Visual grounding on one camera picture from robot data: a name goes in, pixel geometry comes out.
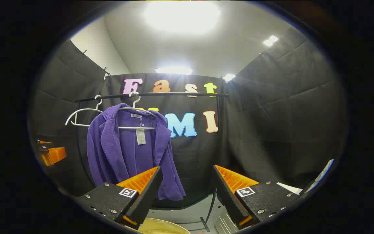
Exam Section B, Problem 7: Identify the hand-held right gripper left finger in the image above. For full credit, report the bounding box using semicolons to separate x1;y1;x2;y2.
76;166;163;230

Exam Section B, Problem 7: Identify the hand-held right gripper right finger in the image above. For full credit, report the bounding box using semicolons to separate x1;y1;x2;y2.
212;164;302;230

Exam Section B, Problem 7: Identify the beige laundry hamper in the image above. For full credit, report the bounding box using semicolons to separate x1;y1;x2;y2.
138;217;191;234

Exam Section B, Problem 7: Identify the purple corduroy jacket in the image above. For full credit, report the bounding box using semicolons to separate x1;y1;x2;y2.
87;103;186;201

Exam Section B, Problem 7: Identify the white clothes hanger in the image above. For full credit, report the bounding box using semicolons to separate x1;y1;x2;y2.
65;95;105;128
117;91;157;130

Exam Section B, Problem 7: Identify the black clothes rack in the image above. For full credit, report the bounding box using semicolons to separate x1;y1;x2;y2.
74;92;229;233

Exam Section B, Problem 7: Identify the black backdrop cloth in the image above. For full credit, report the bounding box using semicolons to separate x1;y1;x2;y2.
28;28;348;208

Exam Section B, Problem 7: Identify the large ceiling light panel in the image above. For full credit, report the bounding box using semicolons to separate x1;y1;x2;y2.
144;0;221;34

